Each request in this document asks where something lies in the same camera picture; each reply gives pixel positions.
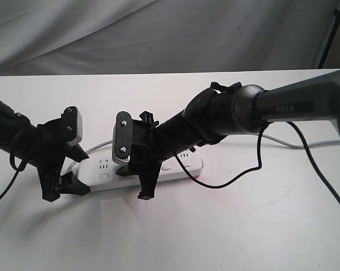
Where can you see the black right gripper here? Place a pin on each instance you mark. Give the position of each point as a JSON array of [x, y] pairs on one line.
[[148, 151]]

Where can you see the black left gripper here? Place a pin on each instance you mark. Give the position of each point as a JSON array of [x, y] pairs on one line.
[[51, 153]]

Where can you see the white five-outlet power strip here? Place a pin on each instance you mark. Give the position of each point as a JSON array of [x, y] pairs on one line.
[[99, 171]]

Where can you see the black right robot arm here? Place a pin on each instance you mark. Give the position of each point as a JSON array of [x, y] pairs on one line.
[[221, 111]]

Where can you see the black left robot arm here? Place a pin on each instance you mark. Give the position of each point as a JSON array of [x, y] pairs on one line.
[[19, 138]]

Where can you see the grey backdrop cloth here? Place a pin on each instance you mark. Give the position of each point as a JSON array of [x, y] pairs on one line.
[[125, 37]]

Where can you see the black tripod stand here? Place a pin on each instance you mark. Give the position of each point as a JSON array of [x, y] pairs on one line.
[[331, 37]]

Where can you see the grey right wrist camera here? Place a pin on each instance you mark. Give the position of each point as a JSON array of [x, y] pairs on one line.
[[122, 138]]

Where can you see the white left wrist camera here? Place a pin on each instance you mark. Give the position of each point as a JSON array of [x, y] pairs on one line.
[[73, 126]]

